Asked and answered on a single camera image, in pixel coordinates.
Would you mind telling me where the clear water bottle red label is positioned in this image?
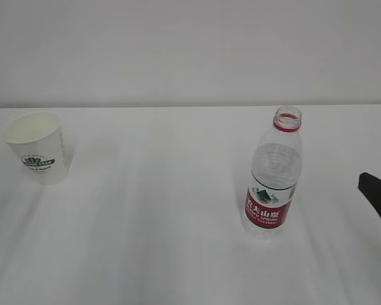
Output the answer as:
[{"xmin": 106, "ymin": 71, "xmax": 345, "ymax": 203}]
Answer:
[{"xmin": 242, "ymin": 106, "xmax": 302, "ymax": 240}]

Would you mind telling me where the white paper cup green logo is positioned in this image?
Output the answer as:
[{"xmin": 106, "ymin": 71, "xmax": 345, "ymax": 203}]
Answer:
[{"xmin": 2, "ymin": 111, "xmax": 68, "ymax": 185}]

